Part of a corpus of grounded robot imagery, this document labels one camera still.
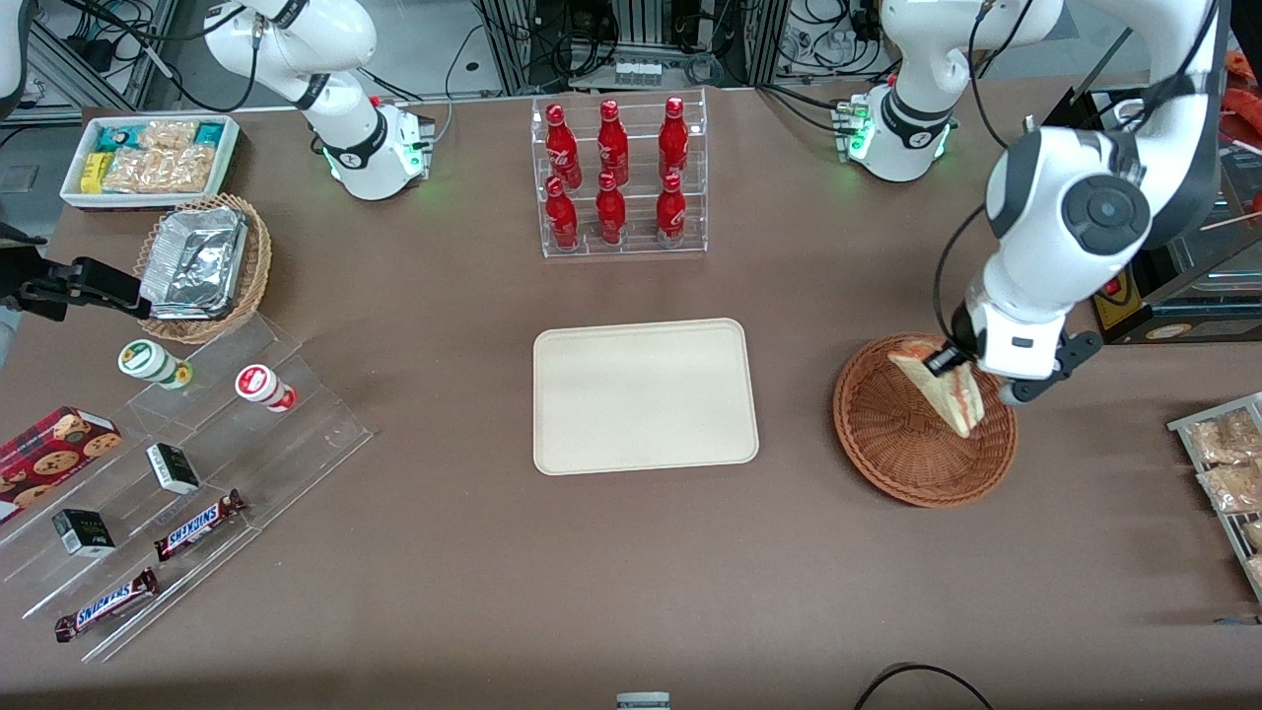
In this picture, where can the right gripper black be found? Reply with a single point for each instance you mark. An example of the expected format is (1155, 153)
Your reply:
(51, 283)

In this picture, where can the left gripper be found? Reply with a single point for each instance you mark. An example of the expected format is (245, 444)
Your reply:
(958, 351)

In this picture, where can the triangular sandwich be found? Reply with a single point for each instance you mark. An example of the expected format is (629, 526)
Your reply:
(951, 399)

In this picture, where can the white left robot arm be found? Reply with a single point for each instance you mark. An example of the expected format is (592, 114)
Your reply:
(1065, 217)

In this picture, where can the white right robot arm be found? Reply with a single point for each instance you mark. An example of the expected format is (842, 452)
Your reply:
(355, 128)

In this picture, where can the brown wicker basket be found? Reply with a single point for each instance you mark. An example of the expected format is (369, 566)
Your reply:
(887, 444)

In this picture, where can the light wicker basket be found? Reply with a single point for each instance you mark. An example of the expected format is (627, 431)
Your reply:
(258, 261)

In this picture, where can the beige plastic tray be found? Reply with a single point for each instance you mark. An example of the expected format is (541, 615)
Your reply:
(646, 394)

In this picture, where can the green lid sunflower cup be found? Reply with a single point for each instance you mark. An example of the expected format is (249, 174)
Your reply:
(146, 360)

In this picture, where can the white plastic snack bin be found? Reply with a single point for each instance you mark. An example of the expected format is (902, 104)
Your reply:
(74, 192)

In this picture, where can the silver foil packets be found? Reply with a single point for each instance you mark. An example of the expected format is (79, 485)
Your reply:
(197, 261)

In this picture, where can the yellow snack packet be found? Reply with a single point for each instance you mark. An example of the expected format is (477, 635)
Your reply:
(92, 174)

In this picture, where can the clear cracker pack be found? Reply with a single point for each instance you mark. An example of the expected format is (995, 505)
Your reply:
(189, 168)
(130, 173)
(170, 133)

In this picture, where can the teal snack packet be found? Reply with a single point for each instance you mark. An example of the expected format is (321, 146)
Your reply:
(118, 138)
(209, 133)

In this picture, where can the red tartan cookie box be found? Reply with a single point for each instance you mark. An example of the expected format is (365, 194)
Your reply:
(49, 454)

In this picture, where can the red lid yogurt cup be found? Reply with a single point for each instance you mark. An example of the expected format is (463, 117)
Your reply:
(261, 385)

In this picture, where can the small black carton box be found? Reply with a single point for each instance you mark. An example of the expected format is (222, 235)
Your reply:
(174, 469)
(84, 533)

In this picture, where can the clear acrylic stepped shelf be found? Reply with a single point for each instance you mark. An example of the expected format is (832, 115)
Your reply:
(227, 463)

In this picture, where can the Snickers chocolate bar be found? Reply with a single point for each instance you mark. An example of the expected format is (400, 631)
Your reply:
(197, 525)
(104, 603)

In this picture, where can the black glass display cabinet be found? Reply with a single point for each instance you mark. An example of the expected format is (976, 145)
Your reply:
(1203, 286)

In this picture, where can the clear bagged pastry pack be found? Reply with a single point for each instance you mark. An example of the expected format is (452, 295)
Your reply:
(1254, 535)
(1223, 441)
(1232, 488)
(1257, 570)

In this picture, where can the red cola bottle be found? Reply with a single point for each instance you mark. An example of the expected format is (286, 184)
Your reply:
(561, 143)
(612, 143)
(610, 213)
(673, 138)
(562, 217)
(670, 212)

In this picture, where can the clear acrylic bottle rack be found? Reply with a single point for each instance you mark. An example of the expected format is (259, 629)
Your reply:
(636, 242)

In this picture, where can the white power strip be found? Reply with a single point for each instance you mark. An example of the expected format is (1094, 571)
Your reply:
(636, 72)

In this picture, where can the small grey device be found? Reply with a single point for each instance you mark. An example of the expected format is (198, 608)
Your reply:
(643, 701)

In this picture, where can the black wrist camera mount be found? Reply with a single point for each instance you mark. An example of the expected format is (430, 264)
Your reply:
(1055, 373)

